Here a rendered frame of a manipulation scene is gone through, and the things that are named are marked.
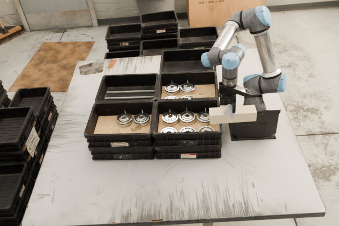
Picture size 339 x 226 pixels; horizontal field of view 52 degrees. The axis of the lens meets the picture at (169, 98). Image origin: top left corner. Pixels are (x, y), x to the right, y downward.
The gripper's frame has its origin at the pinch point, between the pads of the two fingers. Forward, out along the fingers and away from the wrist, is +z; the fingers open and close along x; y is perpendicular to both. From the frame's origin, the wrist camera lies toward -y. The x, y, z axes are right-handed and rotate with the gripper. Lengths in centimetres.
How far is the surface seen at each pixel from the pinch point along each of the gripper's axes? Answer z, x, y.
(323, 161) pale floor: 109, -51, -86
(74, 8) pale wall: 80, -325, 170
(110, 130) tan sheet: 25, -19, 72
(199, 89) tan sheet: 26, -55, 14
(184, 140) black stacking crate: 21.9, -2.7, 26.5
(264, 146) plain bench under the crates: 38.9, -9.5, -22.2
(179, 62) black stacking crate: 26, -89, 27
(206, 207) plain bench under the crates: 38, 30, 17
